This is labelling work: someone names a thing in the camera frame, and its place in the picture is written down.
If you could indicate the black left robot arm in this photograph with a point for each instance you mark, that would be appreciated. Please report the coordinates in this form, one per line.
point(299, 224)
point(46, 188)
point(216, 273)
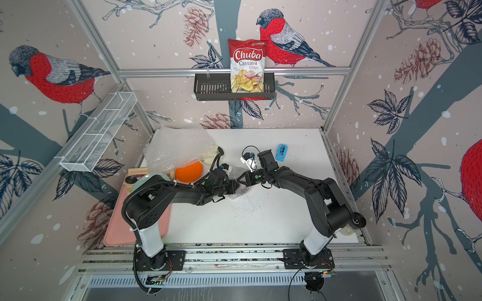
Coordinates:
point(143, 208)

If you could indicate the pink plastic tray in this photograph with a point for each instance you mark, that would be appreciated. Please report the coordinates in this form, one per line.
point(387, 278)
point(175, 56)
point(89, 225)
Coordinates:
point(118, 231)

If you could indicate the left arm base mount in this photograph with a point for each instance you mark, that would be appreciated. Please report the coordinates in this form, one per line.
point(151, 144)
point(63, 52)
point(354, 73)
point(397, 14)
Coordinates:
point(166, 260)

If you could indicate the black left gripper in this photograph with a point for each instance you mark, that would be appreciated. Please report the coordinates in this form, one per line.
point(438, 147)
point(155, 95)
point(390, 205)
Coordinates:
point(231, 184)

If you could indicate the white wire mesh shelf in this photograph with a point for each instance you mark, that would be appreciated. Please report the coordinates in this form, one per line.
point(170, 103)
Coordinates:
point(101, 129)

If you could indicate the stack of bubble wrap sheets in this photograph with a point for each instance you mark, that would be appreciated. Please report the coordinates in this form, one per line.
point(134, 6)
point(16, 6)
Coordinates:
point(171, 149)

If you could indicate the Chuba cassava chips bag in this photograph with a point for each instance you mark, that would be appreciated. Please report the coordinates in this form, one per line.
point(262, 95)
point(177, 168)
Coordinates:
point(247, 65)

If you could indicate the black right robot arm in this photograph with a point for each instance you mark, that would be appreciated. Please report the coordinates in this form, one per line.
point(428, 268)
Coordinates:
point(328, 208)

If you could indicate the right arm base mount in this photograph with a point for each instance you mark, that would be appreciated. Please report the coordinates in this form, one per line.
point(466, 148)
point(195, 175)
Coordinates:
point(295, 259)

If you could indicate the blue tape dispenser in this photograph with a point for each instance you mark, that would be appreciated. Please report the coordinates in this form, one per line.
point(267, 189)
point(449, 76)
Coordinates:
point(281, 152)

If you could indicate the black wire wall basket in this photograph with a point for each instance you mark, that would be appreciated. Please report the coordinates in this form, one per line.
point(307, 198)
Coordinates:
point(216, 87)

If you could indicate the mint green floral plate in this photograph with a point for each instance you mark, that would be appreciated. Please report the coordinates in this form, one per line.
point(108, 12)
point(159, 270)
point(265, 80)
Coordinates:
point(142, 179)

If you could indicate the clear bubble wrap sheet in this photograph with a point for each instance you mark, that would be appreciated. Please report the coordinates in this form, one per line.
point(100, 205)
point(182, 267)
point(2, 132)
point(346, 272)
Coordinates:
point(240, 189)

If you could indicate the orange plastic plate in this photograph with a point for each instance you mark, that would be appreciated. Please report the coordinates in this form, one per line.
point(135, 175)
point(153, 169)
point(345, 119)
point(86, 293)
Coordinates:
point(189, 174)

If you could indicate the cream plate with dark spot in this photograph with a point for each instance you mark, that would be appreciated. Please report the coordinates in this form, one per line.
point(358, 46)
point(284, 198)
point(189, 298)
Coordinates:
point(212, 154)

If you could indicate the black lid spice jar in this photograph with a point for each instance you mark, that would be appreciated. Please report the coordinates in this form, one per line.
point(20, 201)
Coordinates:
point(348, 229)

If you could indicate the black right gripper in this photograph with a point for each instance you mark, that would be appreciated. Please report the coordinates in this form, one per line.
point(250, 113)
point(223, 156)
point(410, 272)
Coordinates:
point(248, 181)

